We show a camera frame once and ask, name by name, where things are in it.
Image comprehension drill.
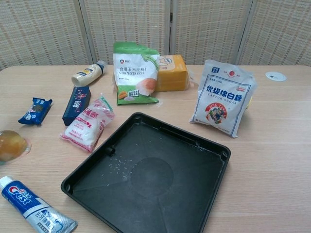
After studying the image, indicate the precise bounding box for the round grey cable grommet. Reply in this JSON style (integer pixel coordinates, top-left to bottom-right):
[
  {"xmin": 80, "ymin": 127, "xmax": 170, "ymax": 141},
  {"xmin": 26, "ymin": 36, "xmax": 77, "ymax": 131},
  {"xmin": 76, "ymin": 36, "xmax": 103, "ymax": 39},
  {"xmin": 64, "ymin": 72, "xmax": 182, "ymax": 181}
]
[{"xmin": 265, "ymin": 71, "xmax": 287, "ymax": 82}]

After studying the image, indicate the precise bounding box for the pink snack packet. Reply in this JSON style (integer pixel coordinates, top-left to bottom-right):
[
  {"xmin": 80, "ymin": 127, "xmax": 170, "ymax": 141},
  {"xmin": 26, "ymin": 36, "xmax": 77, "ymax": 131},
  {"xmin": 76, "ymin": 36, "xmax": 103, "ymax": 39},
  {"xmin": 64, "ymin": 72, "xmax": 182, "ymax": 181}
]
[{"xmin": 59, "ymin": 96, "xmax": 116, "ymax": 153}]

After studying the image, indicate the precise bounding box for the green white corn starch bag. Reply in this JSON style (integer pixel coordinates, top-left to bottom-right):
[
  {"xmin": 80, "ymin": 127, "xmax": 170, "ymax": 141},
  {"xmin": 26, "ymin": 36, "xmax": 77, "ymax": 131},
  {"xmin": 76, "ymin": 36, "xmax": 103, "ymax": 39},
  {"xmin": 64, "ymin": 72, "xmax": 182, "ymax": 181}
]
[{"xmin": 113, "ymin": 41, "xmax": 160, "ymax": 106}]

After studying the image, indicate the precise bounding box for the Crest toothpaste tube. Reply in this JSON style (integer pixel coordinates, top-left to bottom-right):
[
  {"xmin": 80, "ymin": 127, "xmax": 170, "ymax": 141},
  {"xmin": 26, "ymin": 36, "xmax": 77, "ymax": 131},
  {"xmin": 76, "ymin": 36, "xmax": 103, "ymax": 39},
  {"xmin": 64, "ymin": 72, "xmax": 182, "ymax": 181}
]
[{"xmin": 0, "ymin": 175, "xmax": 78, "ymax": 233}]

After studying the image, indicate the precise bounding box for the orange jelly cup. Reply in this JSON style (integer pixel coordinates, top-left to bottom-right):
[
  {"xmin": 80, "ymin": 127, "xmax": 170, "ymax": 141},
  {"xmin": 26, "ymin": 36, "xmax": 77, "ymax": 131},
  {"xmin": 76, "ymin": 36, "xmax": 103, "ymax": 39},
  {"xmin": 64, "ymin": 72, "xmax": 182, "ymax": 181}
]
[{"xmin": 0, "ymin": 130, "xmax": 32, "ymax": 163}]

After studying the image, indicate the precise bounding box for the woven folding screen panel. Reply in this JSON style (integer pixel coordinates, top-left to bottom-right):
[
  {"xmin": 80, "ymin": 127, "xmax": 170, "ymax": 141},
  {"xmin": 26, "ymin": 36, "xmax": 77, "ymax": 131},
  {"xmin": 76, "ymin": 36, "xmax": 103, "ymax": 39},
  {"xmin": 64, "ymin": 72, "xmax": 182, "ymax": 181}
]
[
  {"xmin": 237, "ymin": 0, "xmax": 311, "ymax": 66},
  {"xmin": 0, "ymin": 0, "xmax": 96, "ymax": 71},
  {"xmin": 169, "ymin": 0, "xmax": 254, "ymax": 66},
  {"xmin": 78, "ymin": 0, "xmax": 173, "ymax": 66}
]

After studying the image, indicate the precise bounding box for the mayonnaise squeeze bottle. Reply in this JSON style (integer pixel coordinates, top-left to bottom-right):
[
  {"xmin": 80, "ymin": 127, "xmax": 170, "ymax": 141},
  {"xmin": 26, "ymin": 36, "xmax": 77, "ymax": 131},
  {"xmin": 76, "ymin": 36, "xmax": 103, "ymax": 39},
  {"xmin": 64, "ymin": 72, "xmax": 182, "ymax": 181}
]
[{"xmin": 71, "ymin": 60, "xmax": 107, "ymax": 87}]

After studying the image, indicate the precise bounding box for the black square plastic tray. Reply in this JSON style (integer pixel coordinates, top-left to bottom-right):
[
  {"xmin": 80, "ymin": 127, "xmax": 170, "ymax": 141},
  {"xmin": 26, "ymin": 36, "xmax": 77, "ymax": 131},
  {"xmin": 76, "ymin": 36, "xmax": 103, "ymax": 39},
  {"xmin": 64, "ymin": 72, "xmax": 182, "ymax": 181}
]
[{"xmin": 60, "ymin": 112, "xmax": 231, "ymax": 233}]

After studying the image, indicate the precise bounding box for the orange yellow snack bag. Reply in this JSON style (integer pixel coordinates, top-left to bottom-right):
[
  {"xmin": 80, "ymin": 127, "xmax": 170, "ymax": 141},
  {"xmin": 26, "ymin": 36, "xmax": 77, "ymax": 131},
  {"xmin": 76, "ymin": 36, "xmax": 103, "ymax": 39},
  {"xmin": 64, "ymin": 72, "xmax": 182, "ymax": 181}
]
[{"xmin": 155, "ymin": 54, "xmax": 199, "ymax": 92}]

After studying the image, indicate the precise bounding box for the white sugar packet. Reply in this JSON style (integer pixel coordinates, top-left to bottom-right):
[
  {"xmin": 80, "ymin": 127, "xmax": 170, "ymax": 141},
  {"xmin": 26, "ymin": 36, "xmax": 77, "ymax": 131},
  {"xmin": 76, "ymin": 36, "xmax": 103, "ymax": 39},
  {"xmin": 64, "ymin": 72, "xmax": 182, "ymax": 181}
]
[{"xmin": 189, "ymin": 59, "xmax": 258, "ymax": 138}]

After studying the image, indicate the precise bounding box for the dark blue rectangular box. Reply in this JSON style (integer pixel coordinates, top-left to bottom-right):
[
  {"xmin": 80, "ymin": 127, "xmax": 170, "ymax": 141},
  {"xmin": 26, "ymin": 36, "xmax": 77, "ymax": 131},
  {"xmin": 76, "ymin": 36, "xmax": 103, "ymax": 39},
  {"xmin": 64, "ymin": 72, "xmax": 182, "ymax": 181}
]
[{"xmin": 62, "ymin": 86, "xmax": 92, "ymax": 126}]

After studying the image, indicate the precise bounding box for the blue cookie packet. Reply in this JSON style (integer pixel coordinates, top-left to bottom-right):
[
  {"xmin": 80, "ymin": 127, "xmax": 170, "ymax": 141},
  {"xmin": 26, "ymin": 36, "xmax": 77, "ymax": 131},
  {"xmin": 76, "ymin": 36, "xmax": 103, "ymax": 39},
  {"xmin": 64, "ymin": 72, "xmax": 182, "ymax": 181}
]
[{"xmin": 17, "ymin": 97, "xmax": 53, "ymax": 126}]

